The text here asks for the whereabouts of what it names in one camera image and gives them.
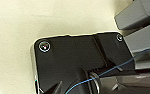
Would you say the thin blue cable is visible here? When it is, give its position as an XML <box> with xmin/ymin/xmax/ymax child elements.
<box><xmin>62</xmin><ymin>49</ymin><xmax>150</xmax><ymax>94</ymax></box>

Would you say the dark robot mobile base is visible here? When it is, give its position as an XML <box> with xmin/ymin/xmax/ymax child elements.
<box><xmin>32</xmin><ymin>31</ymin><xmax>135</xmax><ymax>94</ymax></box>

